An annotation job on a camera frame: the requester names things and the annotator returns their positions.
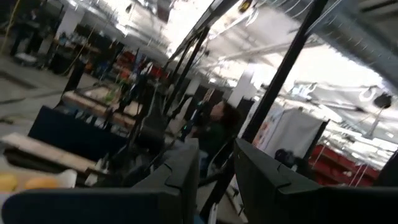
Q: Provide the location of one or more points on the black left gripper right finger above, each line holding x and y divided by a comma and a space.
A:
264, 193

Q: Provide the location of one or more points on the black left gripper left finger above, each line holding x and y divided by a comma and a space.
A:
183, 174

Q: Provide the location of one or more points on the person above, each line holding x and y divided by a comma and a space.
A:
217, 130

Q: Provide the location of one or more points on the white hanging banner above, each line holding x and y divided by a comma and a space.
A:
295, 130

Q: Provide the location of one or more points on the red storage shelf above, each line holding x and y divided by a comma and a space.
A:
335, 168

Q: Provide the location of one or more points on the white plastic basket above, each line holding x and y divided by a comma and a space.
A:
69, 178

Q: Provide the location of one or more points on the orange toy fruit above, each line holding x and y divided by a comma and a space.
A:
42, 183

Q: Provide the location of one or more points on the black round ceiling device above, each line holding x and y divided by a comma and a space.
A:
383, 100

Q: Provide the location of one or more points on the black aluminium rig frame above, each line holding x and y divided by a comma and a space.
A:
281, 74

